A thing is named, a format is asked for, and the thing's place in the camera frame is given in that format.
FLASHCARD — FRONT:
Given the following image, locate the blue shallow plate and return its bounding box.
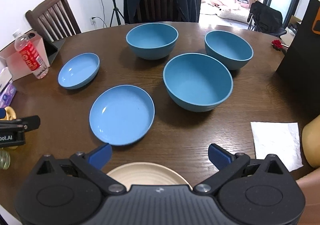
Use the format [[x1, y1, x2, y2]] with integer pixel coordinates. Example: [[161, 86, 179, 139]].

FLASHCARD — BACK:
[[89, 85, 155, 146], [57, 53, 100, 90]]

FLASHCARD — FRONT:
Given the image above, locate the blue bowl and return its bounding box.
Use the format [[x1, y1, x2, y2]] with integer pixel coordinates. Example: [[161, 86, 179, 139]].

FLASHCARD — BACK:
[[163, 53, 233, 113], [204, 30, 254, 70], [126, 23, 179, 60]]

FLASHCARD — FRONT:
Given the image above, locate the yellow cartoon mug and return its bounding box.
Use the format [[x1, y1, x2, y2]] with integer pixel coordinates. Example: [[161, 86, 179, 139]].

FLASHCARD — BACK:
[[4, 106, 17, 121]]

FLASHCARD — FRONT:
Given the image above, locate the purple tissue pack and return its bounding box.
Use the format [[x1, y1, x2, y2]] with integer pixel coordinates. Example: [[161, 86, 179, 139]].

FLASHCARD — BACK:
[[0, 67, 16, 108]]

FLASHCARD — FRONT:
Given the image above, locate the cream ribbed plate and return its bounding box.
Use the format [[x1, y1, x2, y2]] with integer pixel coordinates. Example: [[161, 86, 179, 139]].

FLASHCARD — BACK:
[[107, 162, 192, 191]]

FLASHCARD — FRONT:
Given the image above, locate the pink white cardboard box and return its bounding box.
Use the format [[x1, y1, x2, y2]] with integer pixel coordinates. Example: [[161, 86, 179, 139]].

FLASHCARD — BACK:
[[1, 30, 50, 81]]

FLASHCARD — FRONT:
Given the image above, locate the white paper napkin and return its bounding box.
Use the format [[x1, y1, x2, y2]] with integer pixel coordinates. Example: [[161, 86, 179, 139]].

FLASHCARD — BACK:
[[251, 122, 303, 171]]

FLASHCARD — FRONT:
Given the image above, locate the red label water bottle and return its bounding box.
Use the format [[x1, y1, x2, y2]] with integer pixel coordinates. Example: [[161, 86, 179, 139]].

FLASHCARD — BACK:
[[13, 30, 48, 79]]

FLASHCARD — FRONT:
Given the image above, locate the beige rounded object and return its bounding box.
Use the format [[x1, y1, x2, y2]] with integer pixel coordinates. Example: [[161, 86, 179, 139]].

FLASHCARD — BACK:
[[302, 115, 320, 168]]

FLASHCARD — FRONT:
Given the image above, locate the left dark wooden chair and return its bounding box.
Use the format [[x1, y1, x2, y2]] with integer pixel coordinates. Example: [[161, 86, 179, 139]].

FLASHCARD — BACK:
[[25, 0, 81, 42]]

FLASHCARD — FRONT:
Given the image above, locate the black box on table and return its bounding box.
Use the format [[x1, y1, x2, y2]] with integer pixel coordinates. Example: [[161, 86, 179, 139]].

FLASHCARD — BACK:
[[277, 0, 320, 116]]

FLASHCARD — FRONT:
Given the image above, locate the red fabric flower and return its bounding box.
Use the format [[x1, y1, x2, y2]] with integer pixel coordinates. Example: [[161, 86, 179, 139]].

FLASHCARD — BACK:
[[271, 40, 283, 51]]

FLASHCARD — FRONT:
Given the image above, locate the black tripod stand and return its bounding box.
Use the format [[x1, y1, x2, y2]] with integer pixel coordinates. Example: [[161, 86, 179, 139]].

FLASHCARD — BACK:
[[110, 0, 124, 27]]

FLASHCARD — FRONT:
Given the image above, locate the black folding camp chair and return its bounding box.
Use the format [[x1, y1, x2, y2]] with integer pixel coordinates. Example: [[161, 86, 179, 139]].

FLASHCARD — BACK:
[[247, 1, 287, 38]]

